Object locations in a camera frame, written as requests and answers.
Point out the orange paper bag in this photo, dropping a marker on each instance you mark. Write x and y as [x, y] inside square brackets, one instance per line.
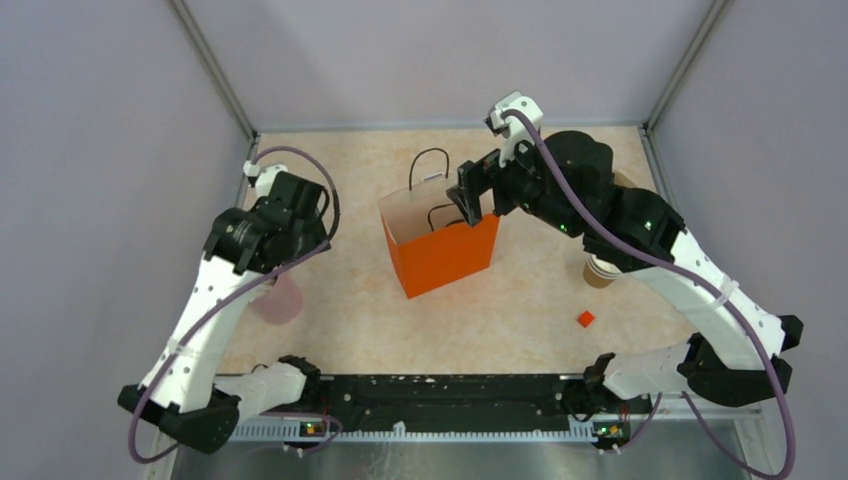
[429, 243]

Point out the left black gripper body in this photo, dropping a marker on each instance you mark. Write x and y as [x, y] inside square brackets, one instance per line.
[310, 236]

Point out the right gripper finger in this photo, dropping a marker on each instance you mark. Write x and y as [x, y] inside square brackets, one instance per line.
[468, 201]
[475, 177]

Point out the small red cube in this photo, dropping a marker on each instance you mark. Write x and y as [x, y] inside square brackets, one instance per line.
[585, 319]

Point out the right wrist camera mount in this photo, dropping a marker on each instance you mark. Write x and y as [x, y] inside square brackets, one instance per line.
[517, 138]

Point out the brown pulp cup carrier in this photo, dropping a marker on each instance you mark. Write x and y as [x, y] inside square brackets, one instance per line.
[622, 180]

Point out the pink plastic cup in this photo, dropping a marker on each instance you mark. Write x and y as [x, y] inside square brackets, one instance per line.
[278, 301]

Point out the stack of brown paper cups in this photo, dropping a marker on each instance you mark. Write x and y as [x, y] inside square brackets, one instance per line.
[598, 273]

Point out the playing card box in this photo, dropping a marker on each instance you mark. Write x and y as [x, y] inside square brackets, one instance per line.
[434, 176]

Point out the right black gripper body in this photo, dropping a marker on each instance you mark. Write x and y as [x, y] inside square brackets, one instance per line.
[518, 184]

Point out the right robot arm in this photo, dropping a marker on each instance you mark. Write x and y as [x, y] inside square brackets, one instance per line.
[735, 356]

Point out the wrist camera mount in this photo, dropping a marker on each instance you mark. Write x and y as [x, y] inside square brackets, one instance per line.
[517, 138]
[260, 179]

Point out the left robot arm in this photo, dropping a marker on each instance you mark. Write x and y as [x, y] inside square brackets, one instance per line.
[180, 395]

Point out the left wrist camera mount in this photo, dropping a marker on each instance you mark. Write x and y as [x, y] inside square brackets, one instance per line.
[260, 179]

